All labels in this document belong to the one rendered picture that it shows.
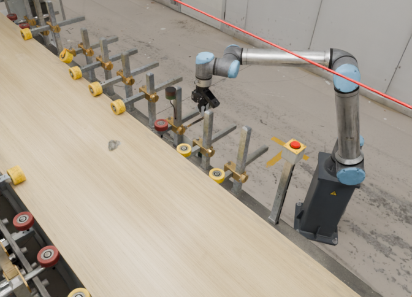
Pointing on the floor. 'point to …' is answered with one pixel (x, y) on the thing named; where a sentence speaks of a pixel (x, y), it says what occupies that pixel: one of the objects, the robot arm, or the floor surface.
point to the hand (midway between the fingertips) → (203, 115)
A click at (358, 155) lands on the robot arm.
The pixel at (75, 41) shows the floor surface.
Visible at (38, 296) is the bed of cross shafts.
